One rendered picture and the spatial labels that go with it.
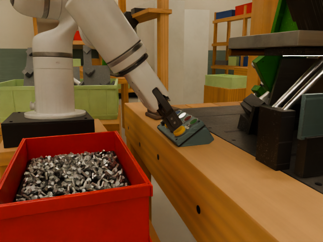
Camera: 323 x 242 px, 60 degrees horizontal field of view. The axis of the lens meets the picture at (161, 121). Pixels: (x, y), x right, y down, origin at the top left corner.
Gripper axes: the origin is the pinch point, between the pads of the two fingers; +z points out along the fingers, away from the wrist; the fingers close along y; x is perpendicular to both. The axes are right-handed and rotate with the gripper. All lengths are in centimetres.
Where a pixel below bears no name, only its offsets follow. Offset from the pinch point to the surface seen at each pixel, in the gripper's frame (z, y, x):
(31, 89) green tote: -22, -85, -33
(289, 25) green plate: -3.2, 6.4, 31.5
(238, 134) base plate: 15.8, -2.9, 12.8
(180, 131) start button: 2.7, 1.3, -0.1
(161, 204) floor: 99, -124, -25
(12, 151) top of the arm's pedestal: -12.8, -22.3, -37.0
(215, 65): 211, -634, 280
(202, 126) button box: 4.8, 2.2, 4.5
